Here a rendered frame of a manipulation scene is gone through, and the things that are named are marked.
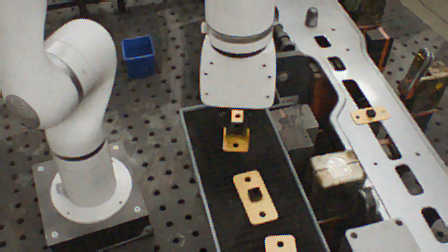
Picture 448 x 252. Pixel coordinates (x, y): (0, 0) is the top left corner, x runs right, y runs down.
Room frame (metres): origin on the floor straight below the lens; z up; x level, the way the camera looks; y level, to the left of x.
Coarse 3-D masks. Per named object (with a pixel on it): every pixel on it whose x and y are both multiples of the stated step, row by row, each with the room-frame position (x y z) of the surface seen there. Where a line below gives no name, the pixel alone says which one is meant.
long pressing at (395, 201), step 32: (288, 0) 1.11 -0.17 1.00; (320, 0) 1.11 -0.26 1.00; (288, 32) 0.96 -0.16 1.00; (320, 32) 0.96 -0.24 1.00; (352, 32) 0.96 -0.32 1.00; (320, 64) 0.83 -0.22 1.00; (352, 64) 0.84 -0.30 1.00; (384, 96) 0.73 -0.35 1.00; (352, 128) 0.63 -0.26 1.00; (416, 128) 0.64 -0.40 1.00; (384, 160) 0.55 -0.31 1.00; (416, 160) 0.55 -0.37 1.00; (384, 192) 0.48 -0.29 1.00; (416, 224) 0.41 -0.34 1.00
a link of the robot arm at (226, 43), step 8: (272, 24) 0.47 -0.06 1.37; (208, 32) 0.47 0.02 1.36; (216, 32) 0.45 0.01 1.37; (264, 32) 0.45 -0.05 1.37; (272, 32) 0.47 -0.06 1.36; (216, 40) 0.45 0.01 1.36; (224, 40) 0.45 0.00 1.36; (232, 40) 0.44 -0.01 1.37; (240, 40) 0.44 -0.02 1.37; (248, 40) 0.44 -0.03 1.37; (256, 40) 0.45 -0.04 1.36; (264, 40) 0.45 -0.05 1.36; (224, 48) 0.45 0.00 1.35; (232, 48) 0.44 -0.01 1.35; (240, 48) 0.44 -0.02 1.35; (248, 48) 0.44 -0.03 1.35; (256, 48) 0.45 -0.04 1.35
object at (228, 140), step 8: (232, 112) 0.52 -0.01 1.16; (240, 112) 0.52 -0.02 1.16; (232, 120) 0.50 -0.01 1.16; (240, 120) 0.50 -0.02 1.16; (224, 128) 0.49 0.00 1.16; (232, 128) 0.48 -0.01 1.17; (240, 128) 0.48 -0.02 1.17; (248, 128) 0.49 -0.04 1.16; (224, 136) 0.47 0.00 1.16; (232, 136) 0.47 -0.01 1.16; (240, 136) 0.47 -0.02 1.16; (248, 136) 0.47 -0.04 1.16; (224, 144) 0.45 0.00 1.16; (232, 144) 0.45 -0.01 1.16; (240, 144) 0.45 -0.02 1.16; (248, 144) 0.45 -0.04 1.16
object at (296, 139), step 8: (288, 128) 0.55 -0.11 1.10; (296, 128) 0.55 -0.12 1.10; (304, 128) 0.55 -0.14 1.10; (280, 136) 0.53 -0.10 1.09; (288, 136) 0.53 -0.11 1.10; (296, 136) 0.53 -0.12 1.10; (304, 136) 0.53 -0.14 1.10; (288, 144) 0.51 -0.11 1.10; (296, 144) 0.51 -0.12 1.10; (304, 144) 0.51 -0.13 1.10; (312, 144) 0.51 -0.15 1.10; (288, 152) 0.50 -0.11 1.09; (296, 152) 0.50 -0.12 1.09; (304, 152) 0.50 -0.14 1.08; (296, 160) 0.50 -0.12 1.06; (304, 160) 0.50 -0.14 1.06; (296, 168) 0.50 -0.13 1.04; (304, 168) 0.51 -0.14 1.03
